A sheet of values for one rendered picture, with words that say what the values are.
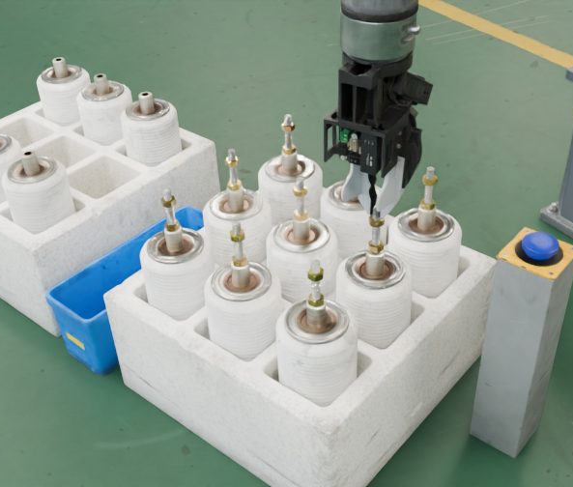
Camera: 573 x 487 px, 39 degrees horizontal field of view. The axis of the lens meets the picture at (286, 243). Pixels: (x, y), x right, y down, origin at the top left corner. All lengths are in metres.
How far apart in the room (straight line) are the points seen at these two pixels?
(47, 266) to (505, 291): 0.68
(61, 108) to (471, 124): 0.88
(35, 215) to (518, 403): 0.74
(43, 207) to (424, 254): 0.57
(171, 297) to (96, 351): 0.21
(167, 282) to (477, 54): 1.34
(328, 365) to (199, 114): 1.08
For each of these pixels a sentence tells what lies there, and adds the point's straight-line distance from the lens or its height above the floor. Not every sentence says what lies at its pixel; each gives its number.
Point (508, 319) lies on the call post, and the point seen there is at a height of 0.23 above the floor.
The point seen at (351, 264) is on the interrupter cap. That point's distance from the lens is 1.01.
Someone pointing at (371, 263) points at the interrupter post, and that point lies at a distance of 0.98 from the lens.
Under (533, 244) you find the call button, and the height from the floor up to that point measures 0.33.
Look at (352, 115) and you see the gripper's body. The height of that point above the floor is 0.49.
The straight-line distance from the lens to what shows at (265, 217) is 1.11.
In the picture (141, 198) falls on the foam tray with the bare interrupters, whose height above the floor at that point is 0.16.
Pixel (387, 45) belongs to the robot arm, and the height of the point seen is 0.57.
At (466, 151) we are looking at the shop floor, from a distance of 1.74.
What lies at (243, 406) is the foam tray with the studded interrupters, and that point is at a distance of 1.00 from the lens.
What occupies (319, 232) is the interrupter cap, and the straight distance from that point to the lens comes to 1.06.
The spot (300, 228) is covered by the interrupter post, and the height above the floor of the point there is 0.27.
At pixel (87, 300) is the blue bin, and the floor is 0.07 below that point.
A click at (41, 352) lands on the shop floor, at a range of 1.33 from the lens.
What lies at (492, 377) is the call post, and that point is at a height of 0.13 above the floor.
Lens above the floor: 0.89
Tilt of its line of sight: 37 degrees down
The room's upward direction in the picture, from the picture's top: 3 degrees counter-clockwise
